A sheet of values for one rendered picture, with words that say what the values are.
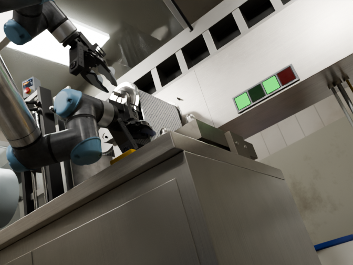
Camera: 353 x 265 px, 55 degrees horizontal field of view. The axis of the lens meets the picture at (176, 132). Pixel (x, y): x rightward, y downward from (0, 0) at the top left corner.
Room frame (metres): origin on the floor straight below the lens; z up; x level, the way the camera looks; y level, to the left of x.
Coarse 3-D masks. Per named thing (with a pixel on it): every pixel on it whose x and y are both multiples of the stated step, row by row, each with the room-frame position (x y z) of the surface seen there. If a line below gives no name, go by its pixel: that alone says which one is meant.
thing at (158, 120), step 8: (144, 112) 1.00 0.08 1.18; (152, 112) 1.04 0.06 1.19; (160, 112) 1.09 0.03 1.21; (152, 120) 1.03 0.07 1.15; (160, 120) 1.07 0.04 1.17; (168, 120) 1.12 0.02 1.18; (176, 120) 1.17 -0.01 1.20; (160, 128) 1.06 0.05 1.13; (168, 128) 1.11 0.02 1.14; (176, 128) 1.16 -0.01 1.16; (152, 136) 1.01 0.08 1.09
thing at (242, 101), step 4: (240, 96) 1.15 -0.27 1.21; (244, 96) 1.14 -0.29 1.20; (236, 100) 1.16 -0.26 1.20; (240, 100) 1.15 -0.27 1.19; (244, 100) 1.15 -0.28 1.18; (248, 100) 1.14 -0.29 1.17; (240, 104) 1.16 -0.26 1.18; (244, 104) 1.15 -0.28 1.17; (248, 104) 1.14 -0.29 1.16; (240, 108) 1.16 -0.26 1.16
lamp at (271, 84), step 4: (268, 80) 1.09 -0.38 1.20; (272, 80) 1.09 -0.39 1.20; (276, 80) 1.08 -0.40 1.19; (264, 84) 1.10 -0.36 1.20; (268, 84) 1.09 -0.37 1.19; (272, 84) 1.09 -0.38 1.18; (276, 84) 1.08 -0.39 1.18; (268, 88) 1.10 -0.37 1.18; (272, 88) 1.09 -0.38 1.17; (276, 88) 1.09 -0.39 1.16; (268, 92) 1.10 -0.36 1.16
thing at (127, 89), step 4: (120, 88) 1.01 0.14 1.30; (124, 88) 1.00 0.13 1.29; (128, 88) 0.99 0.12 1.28; (128, 92) 1.00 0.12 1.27; (132, 92) 0.99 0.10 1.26; (132, 96) 0.99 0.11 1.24; (132, 100) 0.99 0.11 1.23; (140, 108) 1.02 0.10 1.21; (140, 112) 1.04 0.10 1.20; (140, 116) 1.05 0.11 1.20
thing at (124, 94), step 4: (120, 92) 0.99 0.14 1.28; (124, 92) 0.98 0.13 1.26; (116, 96) 1.00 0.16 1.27; (120, 96) 1.00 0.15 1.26; (124, 96) 0.98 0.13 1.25; (128, 96) 0.99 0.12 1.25; (116, 100) 1.01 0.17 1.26; (120, 100) 1.00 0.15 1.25; (124, 100) 0.99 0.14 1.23; (128, 100) 0.99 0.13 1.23
